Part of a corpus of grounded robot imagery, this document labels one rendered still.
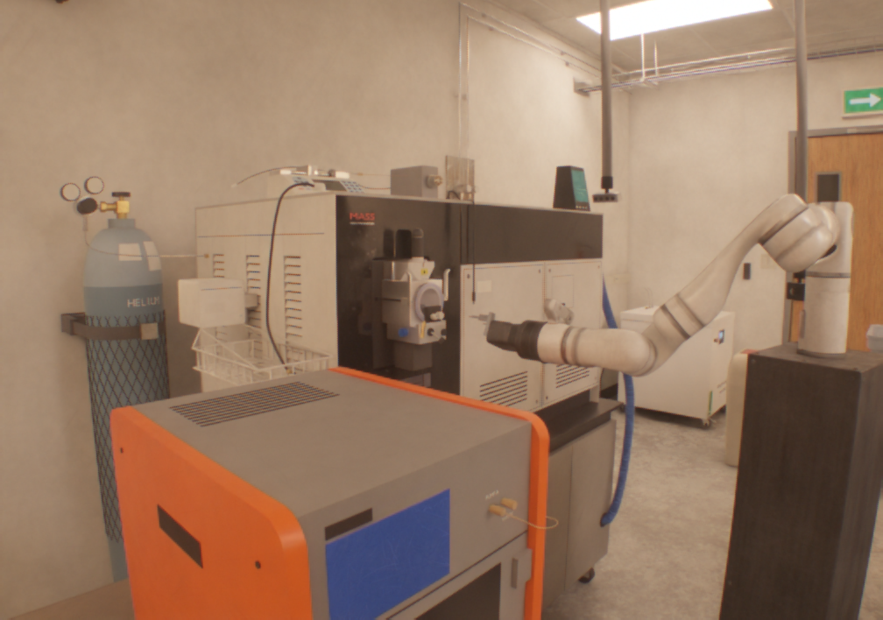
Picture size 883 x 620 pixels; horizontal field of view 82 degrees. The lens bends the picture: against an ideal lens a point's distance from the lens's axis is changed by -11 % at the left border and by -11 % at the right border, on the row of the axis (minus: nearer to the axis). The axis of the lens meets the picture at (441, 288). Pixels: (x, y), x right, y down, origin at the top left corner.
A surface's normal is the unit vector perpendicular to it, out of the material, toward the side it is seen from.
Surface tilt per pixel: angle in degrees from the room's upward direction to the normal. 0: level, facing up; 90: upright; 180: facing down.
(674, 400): 90
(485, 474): 90
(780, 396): 90
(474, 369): 90
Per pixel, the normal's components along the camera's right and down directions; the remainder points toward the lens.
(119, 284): 0.38, 0.05
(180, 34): 0.74, 0.06
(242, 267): -0.68, 0.07
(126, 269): 0.55, -0.06
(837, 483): -0.84, 0.05
